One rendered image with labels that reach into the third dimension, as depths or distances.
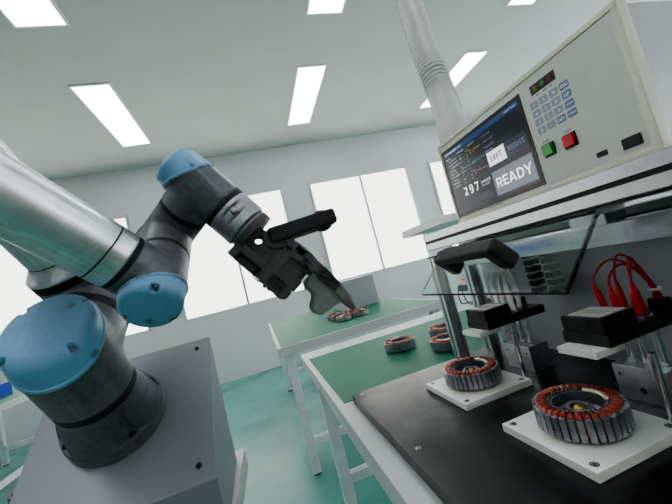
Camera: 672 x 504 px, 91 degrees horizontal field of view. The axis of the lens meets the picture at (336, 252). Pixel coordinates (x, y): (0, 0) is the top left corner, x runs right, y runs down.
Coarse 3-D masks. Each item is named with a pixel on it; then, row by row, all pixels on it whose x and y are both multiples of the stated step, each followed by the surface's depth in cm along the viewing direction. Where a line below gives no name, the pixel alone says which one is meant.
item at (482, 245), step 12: (492, 240) 33; (444, 252) 41; (456, 252) 38; (468, 252) 36; (480, 252) 34; (492, 252) 33; (504, 252) 33; (516, 252) 33; (444, 264) 42; (456, 264) 42; (504, 264) 33
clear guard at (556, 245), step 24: (576, 216) 30; (480, 240) 42; (504, 240) 38; (528, 240) 34; (552, 240) 31; (576, 240) 28; (480, 264) 39; (528, 264) 32; (552, 264) 29; (576, 264) 27; (432, 288) 47; (456, 288) 41; (480, 288) 37; (504, 288) 33; (528, 288) 30; (552, 288) 27
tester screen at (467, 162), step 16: (512, 112) 61; (480, 128) 69; (496, 128) 65; (512, 128) 62; (464, 144) 75; (480, 144) 70; (496, 144) 66; (528, 144) 59; (448, 160) 81; (464, 160) 76; (480, 160) 71; (512, 160) 63; (464, 176) 77; (480, 176) 72; (480, 192) 73; (496, 192) 69; (512, 192) 65; (464, 208) 80
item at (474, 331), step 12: (468, 312) 73; (480, 312) 69; (492, 312) 69; (504, 312) 69; (516, 312) 70; (528, 312) 70; (540, 312) 71; (468, 324) 74; (480, 324) 70; (492, 324) 68; (504, 324) 69; (516, 324) 74; (528, 324) 71; (480, 336) 68; (516, 336) 75; (528, 336) 71
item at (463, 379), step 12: (456, 360) 74; (468, 360) 73; (480, 360) 71; (492, 360) 68; (444, 372) 69; (456, 372) 67; (468, 372) 65; (480, 372) 64; (492, 372) 64; (456, 384) 66; (468, 384) 64; (480, 384) 64; (492, 384) 64
